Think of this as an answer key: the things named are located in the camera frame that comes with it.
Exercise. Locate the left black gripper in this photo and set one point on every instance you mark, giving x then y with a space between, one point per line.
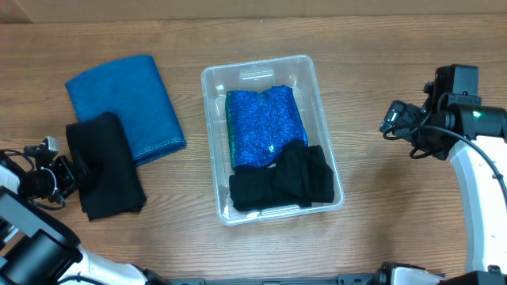
67 172

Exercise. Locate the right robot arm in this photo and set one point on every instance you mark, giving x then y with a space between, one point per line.
473 139

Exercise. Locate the blue denim cloth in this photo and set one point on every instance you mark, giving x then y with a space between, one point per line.
132 89

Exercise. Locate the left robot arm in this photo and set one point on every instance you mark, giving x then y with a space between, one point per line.
49 252

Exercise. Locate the clear plastic container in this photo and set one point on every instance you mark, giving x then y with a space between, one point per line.
295 71

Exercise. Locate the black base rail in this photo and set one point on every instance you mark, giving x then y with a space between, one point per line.
277 279

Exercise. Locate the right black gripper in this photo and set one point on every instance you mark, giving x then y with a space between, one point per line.
413 114

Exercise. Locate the blue glitter cloth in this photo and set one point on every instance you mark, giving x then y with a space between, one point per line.
261 124

